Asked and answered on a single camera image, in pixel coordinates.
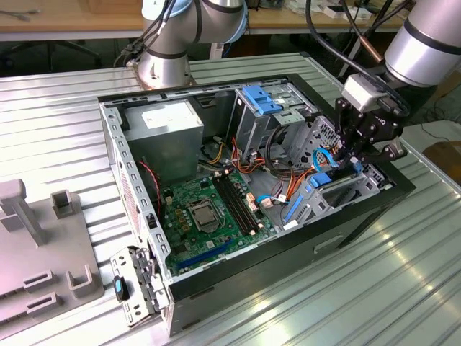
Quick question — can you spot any grey metal slot bracket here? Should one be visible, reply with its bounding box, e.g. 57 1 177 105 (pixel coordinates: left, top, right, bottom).
109 244 170 329

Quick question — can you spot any black open PC case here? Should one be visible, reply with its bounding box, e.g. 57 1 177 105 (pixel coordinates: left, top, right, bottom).
97 71 417 338

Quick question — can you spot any red black fan wire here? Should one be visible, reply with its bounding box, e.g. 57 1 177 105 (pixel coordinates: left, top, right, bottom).
138 160 162 218

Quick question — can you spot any small white box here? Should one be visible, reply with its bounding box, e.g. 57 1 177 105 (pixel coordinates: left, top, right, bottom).
323 4 347 19

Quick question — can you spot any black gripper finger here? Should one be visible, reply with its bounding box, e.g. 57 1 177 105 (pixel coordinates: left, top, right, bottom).
354 139 408 166
335 99 362 160

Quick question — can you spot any grey metal disk bay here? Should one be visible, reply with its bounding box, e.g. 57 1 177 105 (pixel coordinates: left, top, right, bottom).
279 115 394 231

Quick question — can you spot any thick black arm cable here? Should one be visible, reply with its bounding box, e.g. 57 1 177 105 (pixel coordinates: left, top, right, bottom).
304 0 411 116

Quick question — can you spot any CPU socket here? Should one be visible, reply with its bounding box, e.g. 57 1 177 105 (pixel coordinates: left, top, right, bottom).
185 198 223 234

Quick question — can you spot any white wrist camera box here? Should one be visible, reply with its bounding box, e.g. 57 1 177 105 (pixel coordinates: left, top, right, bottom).
341 74 389 111

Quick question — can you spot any yellow black wire bundle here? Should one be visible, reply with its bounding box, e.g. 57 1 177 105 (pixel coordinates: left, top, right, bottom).
200 135 227 165

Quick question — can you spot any copper cable sleeve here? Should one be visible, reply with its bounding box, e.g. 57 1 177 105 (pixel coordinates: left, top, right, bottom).
359 34 385 68

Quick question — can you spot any blue plastic drive latch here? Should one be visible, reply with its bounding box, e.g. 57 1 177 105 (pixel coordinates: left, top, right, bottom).
242 84 286 115

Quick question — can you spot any blue data wire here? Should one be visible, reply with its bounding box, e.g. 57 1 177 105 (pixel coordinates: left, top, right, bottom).
311 147 341 171

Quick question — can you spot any grey power supply unit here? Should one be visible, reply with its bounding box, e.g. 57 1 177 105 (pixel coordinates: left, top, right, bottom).
122 99 205 187

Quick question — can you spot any brown cardboard box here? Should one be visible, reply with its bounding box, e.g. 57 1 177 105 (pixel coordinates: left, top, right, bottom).
435 70 461 101
423 141 461 181

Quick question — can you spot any orange wire bundle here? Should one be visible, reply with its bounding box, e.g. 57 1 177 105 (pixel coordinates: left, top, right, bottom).
230 138 312 210

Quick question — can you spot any black blue latch tab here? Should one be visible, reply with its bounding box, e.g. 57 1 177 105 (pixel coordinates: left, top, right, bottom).
112 275 130 301

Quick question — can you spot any green motherboard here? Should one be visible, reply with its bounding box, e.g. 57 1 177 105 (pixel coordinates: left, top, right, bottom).
160 169 279 277

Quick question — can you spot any grey optical drive cage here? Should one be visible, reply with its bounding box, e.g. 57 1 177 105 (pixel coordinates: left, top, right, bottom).
231 81 318 163

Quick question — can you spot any blue expansion slot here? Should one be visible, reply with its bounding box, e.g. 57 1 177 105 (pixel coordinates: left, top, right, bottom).
176 240 233 270

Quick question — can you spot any square brown base plate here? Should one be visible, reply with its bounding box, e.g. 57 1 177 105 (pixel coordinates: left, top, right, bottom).
129 61 198 91

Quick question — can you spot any long wooden desk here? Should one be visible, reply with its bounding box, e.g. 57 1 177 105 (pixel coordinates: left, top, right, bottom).
0 0 415 43

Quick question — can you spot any black RAM slot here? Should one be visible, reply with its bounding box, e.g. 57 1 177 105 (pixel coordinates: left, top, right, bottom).
220 174 261 232
225 172 265 230
216 175 256 234
212 176 253 236

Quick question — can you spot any grey parts rack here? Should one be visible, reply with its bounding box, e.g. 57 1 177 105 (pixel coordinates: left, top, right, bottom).
0 178 105 325

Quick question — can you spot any thin black cable bundle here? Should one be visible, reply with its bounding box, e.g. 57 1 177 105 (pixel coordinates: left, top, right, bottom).
115 0 177 68

